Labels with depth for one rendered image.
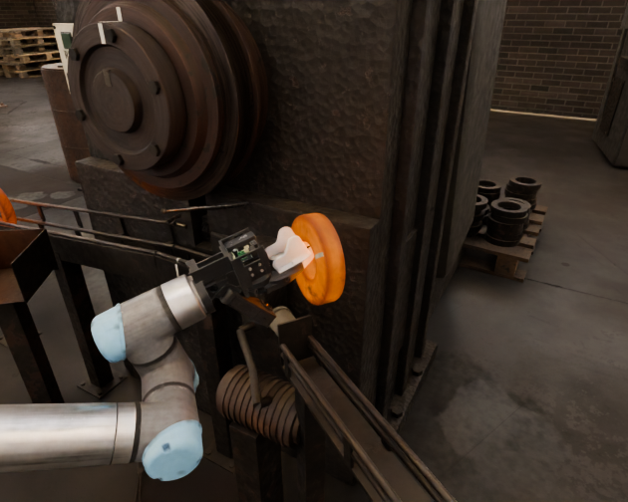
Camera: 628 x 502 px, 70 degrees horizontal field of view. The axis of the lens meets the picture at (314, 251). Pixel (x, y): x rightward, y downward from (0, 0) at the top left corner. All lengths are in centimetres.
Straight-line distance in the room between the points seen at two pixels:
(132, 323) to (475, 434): 131
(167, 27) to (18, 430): 69
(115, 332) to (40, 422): 14
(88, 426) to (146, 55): 61
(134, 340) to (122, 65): 53
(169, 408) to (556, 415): 150
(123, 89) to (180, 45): 14
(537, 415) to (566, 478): 24
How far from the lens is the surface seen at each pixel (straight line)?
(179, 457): 65
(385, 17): 91
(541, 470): 172
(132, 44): 94
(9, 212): 186
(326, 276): 69
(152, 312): 68
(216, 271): 68
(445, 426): 173
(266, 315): 75
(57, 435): 64
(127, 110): 97
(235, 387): 107
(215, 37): 91
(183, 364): 74
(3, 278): 155
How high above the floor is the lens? 128
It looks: 29 degrees down
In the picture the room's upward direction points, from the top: straight up
